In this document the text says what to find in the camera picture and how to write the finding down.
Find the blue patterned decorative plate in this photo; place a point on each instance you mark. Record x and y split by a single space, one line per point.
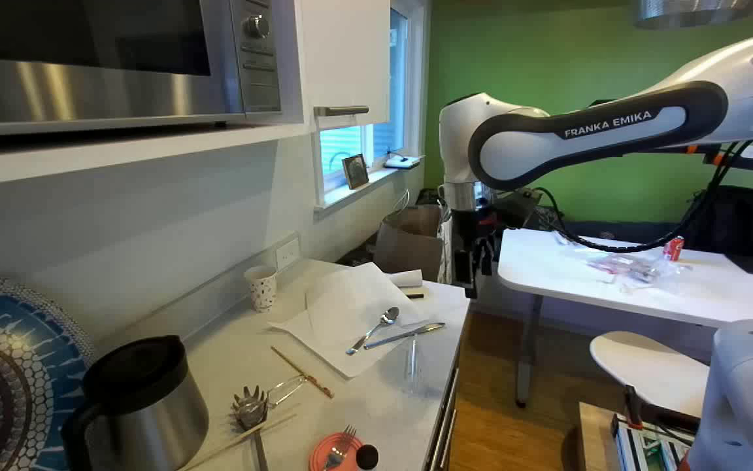
43 362

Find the patterned paper cup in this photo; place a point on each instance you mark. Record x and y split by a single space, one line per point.
263 287

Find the white wall outlet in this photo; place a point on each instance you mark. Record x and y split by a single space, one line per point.
286 252

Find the steel coffee carafe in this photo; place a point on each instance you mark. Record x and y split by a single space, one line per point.
142 413

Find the stainless steel microwave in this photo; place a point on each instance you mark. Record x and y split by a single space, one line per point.
125 65

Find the white dining table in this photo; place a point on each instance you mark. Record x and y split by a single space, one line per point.
700 288

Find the orange silicone lid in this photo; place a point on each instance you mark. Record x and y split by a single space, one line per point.
361 456

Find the white upper cabinet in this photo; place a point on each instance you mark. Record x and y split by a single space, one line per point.
347 61

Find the wooden chopstick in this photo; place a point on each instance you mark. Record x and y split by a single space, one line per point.
304 375

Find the brown paper bag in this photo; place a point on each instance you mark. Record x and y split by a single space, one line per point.
409 239

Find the silver spoon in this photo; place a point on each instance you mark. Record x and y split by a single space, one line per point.
386 320

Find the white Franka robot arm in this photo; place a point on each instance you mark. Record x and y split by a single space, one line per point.
711 101

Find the white paper towel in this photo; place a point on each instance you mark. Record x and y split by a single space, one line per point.
347 305

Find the white round stool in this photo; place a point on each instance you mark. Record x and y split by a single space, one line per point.
657 372

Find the silver butter knife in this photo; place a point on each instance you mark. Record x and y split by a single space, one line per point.
406 334

